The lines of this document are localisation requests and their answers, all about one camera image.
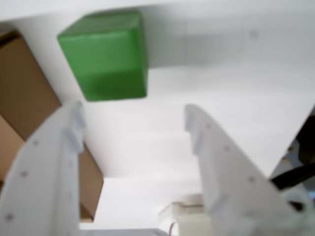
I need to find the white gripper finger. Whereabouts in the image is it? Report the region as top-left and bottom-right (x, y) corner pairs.
(184, 103), (312, 236)
(0, 100), (87, 236)

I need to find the brown cardboard box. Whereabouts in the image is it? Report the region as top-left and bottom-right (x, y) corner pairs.
(0, 30), (104, 223)

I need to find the green cube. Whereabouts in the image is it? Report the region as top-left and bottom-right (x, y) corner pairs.
(57, 11), (149, 102)

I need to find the black table clamp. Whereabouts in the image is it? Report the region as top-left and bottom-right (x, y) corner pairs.
(270, 108), (315, 191)

